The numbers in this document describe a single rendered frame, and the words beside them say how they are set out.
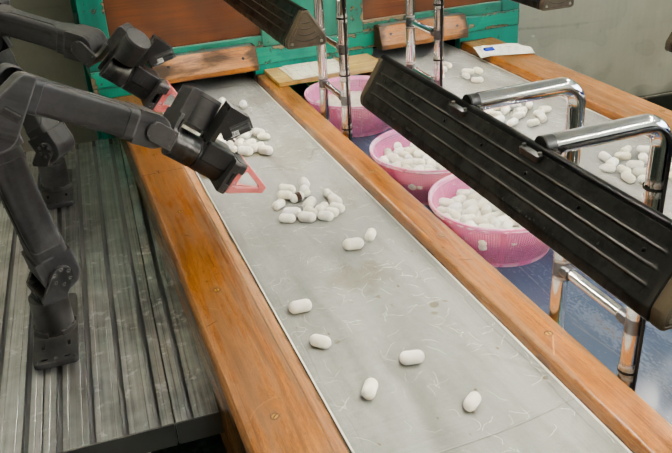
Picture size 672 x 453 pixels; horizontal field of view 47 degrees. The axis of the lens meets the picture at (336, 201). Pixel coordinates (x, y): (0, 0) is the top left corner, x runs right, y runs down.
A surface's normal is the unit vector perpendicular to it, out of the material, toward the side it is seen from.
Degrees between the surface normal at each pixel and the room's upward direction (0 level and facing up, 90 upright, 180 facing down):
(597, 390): 0
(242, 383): 0
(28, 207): 90
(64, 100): 89
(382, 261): 0
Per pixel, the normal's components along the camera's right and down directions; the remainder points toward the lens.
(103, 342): -0.05, -0.89
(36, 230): 0.56, 0.27
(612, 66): 0.31, 0.40
